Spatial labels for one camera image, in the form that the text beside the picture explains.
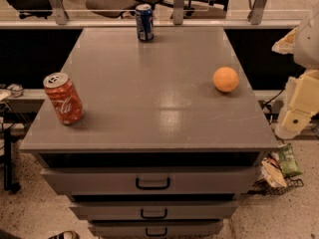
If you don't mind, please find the sandal on floor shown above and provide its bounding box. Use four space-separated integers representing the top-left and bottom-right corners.
48 230 79 239

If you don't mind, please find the brown office chair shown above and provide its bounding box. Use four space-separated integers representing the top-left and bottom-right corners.
86 0 139 18

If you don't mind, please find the green snack bag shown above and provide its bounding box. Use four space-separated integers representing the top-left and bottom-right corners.
278 143 302 177

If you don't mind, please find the red coca-cola can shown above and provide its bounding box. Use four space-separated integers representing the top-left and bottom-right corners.
43 73 84 125

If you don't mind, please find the top grey drawer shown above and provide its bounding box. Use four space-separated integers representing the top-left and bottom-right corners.
41 167 256 195

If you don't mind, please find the blue pepsi can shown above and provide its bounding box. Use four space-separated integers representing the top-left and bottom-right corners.
136 4 154 42

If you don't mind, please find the bottom grey drawer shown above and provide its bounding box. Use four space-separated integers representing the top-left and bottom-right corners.
88 220 223 237

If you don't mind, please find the middle grey drawer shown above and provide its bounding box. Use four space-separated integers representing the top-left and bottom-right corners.
70 200 238 221

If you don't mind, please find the black wire basket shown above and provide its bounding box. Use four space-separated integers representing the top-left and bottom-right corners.
248 177 304 196

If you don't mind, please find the orange fruit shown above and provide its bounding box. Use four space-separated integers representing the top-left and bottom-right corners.
212 67 239 93

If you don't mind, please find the grey drawer cabinet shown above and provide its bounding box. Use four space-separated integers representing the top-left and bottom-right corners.
19 26 280 239

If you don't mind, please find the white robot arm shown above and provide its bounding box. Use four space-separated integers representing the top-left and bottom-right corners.
272 4 319 139

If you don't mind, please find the grey drawer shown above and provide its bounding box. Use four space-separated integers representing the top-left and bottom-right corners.
70 200 238 221
41 167 256 195
88 220 223 237

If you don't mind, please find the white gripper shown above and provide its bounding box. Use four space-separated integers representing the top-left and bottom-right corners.
271 28 319 139

